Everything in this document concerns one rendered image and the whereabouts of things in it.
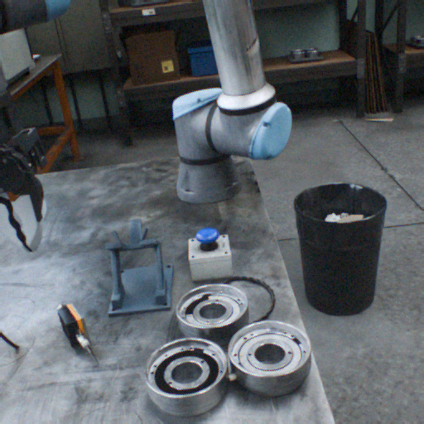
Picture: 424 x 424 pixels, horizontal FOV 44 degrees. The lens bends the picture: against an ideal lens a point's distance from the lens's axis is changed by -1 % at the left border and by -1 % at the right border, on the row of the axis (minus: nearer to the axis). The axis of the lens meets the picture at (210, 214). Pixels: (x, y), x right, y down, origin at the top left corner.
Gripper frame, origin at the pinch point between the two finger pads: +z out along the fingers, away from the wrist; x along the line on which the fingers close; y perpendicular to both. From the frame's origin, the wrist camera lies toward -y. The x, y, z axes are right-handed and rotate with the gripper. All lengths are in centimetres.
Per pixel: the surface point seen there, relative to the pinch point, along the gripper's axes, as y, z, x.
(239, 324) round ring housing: -1.5, 15.9, -26.3
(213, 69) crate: 345, 65, -2
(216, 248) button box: 17.0, 15.1, -22.7
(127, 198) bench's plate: 51, 20, 0
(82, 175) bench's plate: 69, 20, 16
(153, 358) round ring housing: -8.3, 14.3, -15.2
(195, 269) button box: 14.1, 16.8, -18.8
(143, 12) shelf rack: 333, 13, 39
